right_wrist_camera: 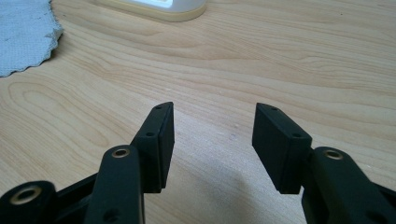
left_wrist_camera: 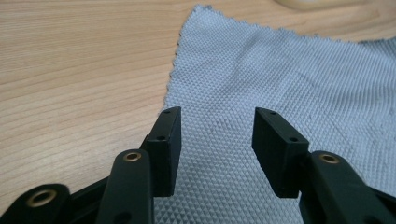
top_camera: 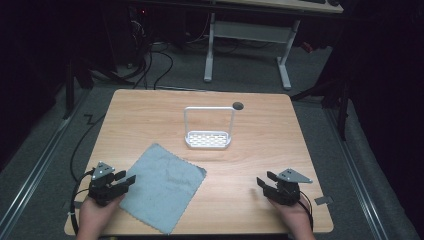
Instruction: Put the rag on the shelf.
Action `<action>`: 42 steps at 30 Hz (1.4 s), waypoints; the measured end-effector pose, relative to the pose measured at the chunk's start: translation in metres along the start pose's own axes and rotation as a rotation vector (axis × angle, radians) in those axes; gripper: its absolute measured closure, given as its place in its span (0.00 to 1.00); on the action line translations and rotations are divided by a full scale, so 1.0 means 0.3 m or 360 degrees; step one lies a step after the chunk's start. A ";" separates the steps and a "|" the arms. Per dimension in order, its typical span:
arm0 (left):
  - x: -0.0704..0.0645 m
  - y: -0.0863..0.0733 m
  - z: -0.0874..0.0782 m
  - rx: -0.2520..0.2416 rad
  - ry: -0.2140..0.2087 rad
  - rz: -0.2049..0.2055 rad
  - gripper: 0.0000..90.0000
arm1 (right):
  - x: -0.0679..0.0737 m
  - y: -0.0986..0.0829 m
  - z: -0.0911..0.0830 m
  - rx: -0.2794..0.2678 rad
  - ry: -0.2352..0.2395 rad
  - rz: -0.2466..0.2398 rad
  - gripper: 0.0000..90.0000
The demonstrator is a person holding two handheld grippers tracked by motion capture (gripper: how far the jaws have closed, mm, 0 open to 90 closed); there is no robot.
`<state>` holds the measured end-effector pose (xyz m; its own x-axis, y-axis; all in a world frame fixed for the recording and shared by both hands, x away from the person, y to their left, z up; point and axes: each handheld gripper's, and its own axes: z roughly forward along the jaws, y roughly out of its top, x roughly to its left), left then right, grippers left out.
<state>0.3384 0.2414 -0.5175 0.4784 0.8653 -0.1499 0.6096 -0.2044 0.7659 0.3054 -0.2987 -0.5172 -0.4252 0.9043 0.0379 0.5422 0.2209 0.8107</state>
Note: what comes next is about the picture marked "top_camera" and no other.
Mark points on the black metal stand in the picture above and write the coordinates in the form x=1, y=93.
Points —
x=333, y=96
x=71, y=90

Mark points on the metal floor rail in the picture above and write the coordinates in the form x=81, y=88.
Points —
x=36, y=166
x=356, y=173

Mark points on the person's left hand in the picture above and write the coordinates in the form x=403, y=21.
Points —
x=95, y=216

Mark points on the dark round table grommet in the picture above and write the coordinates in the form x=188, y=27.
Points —
x=238, y=106

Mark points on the white rack with tray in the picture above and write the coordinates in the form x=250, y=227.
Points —
x=208, y=139

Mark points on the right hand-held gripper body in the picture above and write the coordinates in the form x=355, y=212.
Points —
x=285, y=191

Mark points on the black computer tower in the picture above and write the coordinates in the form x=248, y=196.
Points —
x=140, y=33

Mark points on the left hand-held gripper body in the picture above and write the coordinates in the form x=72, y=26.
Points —
x=101, y=190

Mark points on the grey tape piece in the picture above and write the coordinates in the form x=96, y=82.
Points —
x=323, y=200

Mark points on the white-legged wooden desk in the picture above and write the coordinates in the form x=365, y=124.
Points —
x=253, y=31

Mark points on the grey-blue cleaning cloth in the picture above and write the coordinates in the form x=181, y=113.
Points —
x=165, y=188

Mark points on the person's right hand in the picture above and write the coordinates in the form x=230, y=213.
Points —
x=293, y=216

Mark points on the red object on floor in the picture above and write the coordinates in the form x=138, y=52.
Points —
x=307, y=47

